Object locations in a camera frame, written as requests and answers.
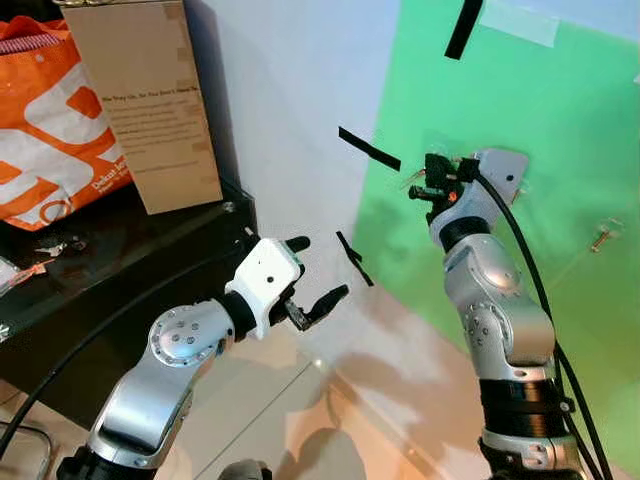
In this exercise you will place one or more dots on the silver key bunch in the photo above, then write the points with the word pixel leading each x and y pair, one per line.
pixel 58 244

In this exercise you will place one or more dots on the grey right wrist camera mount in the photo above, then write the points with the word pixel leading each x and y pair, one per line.
pixel 502 172

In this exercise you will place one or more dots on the clear adhesive wall hook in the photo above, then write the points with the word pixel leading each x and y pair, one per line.
pixel 603 237
pixel 522 190

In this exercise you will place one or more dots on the black cabinet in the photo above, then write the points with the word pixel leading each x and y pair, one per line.
pixel 120 270

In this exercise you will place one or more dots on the orange white shopping bag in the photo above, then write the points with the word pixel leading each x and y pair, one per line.
pixel 40 120

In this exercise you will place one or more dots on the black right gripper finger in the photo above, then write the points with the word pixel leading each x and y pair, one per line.
pixel 436 161
pixel 428 191

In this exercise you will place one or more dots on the grey robot foot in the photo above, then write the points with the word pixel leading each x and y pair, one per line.
pixel 245 470

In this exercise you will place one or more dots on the long black tape strip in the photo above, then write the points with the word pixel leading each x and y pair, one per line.
pixel 463 30

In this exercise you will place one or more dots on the metal tube frame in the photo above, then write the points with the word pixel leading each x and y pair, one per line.
pixel 30 426

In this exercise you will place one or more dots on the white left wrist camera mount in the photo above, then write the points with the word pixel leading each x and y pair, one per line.
pixel 268 272

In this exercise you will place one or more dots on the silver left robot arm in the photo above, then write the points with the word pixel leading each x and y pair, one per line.
pixel 150 400

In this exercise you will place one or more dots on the printed brown cardboard box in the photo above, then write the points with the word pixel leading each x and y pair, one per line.
pixel 150 60

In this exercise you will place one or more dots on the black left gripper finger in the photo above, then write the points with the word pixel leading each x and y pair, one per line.
pixel 325 302
pixel 297 244

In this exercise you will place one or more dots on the clear tape strip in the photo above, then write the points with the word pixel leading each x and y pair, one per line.
pixel 520 24

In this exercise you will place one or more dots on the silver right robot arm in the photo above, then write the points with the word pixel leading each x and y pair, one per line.
pixel 500 300

